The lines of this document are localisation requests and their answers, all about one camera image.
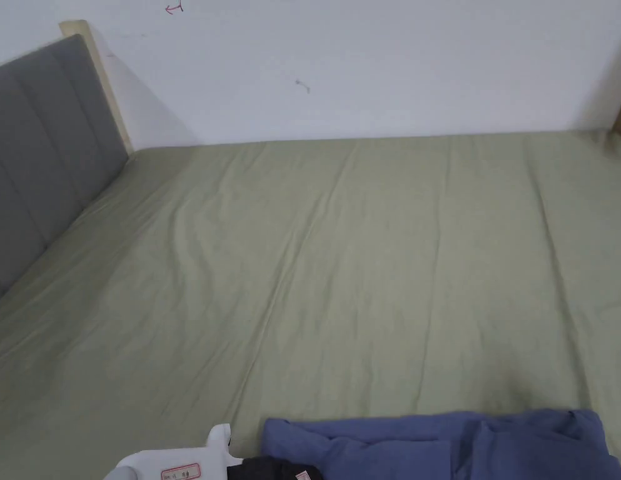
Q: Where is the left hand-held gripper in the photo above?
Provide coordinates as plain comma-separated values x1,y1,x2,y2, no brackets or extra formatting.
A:
103,423,324,480

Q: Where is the bed with pale green sheet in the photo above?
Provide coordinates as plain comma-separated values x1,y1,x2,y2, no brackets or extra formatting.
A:
0,86,621,480

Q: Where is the grey padded headboard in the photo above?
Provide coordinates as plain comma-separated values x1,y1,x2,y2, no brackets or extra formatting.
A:
0,19,135,310

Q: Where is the dark blue shirt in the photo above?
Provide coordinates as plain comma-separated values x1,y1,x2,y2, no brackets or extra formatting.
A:
260,409,621,480

